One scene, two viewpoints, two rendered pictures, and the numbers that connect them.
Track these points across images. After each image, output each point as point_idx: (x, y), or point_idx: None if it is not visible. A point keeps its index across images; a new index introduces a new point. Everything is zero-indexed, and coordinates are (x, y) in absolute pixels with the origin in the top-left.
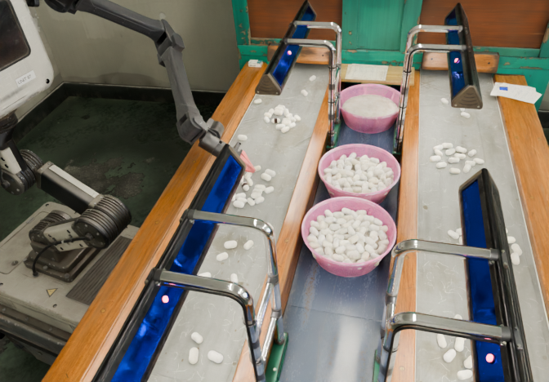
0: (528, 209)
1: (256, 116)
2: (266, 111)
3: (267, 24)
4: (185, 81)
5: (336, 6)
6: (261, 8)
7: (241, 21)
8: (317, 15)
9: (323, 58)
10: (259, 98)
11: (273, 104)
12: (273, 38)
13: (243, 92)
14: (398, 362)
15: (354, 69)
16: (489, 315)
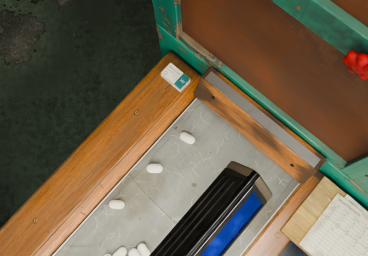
0: None
1: (92, 245)
2: (117, 240)
3: (214, 41)
4: None
5: (364, 135)
6: (207, 18)
7: (164, 6)
8: (317, 110)
9: (289, 168)
10: (128, 187)
11: (141, 222)
12: (220, 64)
13: (103, 167)
14: None
15: (337, 222)
16: None
